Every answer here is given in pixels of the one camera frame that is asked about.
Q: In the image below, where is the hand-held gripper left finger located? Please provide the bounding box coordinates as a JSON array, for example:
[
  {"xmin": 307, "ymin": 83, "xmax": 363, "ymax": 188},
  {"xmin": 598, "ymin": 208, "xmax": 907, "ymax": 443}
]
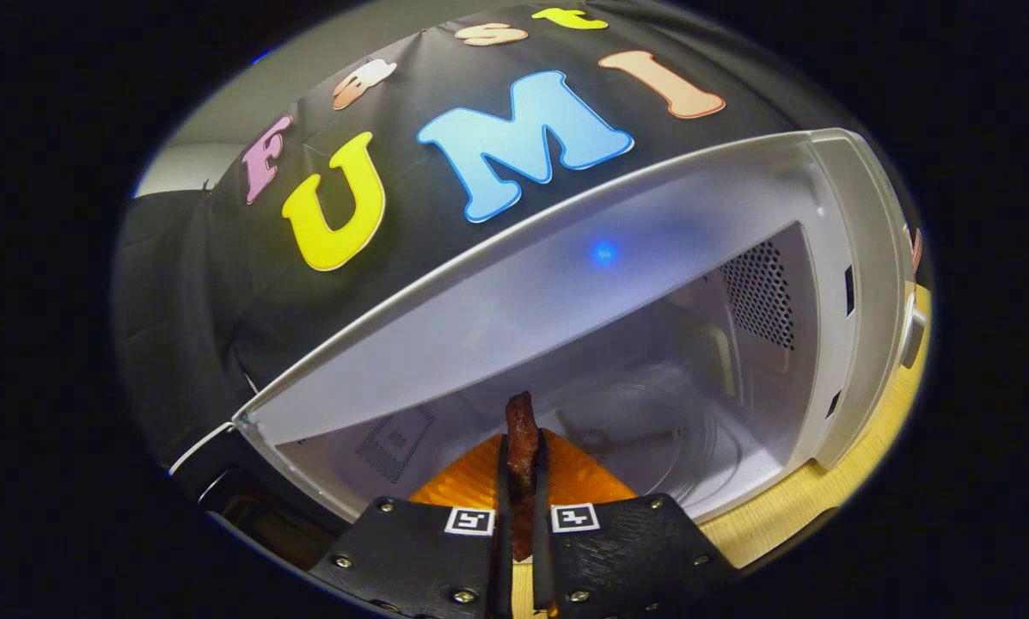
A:
[{"xmin": 308, "ymin": 430, "xmax": 515, "ymax": 619}]

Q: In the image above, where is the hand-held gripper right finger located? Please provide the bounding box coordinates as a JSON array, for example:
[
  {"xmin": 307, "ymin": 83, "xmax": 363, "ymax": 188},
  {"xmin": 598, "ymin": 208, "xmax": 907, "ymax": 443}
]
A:
[{"xmin": 533, "ymin": 428, "xmax": 738, "ymax": 619}]

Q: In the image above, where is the red dried sausage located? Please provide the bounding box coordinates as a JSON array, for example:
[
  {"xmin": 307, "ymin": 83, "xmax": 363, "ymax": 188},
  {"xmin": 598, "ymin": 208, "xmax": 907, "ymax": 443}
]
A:
[{"xmin": 504, "ymin": 391, "xmax": 542, "ymax": 564}]

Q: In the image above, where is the white toaster oven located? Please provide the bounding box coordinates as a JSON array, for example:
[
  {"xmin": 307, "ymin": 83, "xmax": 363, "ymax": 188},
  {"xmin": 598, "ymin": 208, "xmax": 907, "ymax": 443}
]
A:
[{"xmin": 168, "ymin": 127, "xmax": 929, "ymax": 568}]

